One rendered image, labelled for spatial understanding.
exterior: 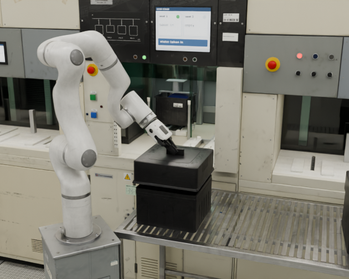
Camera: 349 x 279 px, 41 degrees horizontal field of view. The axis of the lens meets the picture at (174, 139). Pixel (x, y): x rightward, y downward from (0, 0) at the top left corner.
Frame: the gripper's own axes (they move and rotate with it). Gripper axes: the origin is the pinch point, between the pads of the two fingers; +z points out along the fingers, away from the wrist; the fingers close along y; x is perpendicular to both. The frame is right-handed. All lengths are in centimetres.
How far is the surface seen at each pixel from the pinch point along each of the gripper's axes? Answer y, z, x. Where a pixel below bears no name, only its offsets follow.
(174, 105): 90, -21, 22
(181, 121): 90, -10, 26
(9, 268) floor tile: 36, -13, 166
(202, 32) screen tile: 39, -33, -35
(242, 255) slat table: -23, 49, -3
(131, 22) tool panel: 38, -62, -11
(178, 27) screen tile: 39, -44, -28
